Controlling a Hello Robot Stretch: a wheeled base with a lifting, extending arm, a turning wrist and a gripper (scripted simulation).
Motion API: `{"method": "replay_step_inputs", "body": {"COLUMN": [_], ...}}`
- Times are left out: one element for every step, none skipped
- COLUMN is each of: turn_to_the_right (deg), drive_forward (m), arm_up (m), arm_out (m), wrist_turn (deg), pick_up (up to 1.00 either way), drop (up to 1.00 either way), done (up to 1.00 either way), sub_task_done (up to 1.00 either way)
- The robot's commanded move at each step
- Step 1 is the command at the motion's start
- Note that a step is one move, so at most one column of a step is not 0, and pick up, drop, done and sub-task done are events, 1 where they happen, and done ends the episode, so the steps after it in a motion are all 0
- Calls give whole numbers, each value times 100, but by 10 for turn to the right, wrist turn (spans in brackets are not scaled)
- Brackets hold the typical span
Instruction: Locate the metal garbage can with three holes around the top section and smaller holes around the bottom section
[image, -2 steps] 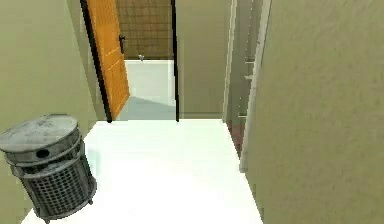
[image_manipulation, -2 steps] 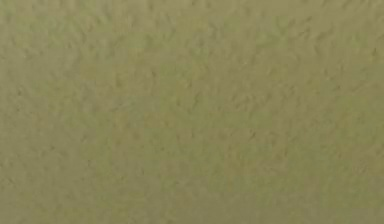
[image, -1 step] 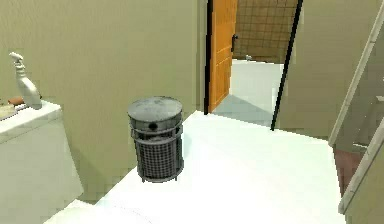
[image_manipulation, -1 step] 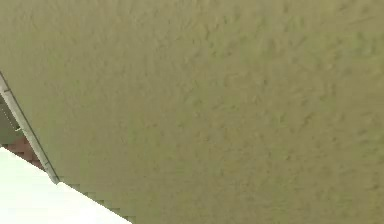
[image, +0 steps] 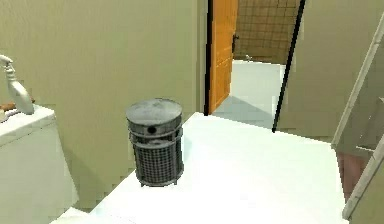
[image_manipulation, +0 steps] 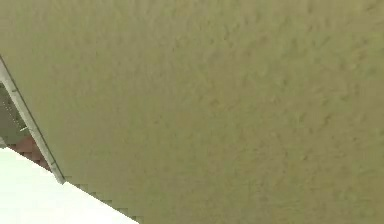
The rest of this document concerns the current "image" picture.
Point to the grey metal garbage can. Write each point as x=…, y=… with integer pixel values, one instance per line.
x=155, y=143

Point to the orange room door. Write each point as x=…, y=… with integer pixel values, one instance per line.
x=221, y=53

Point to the white bathtub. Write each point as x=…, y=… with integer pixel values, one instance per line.
x=256, y=83

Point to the grey bathtub faucet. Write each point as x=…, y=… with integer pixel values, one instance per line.
x=248, y=58

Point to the white toilet tank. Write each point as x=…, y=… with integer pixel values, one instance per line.
x=28, y=166

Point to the white spray bottle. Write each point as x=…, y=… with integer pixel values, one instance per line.
x=19, y=91

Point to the brown object on tank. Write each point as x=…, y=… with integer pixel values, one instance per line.
x=7, y=106

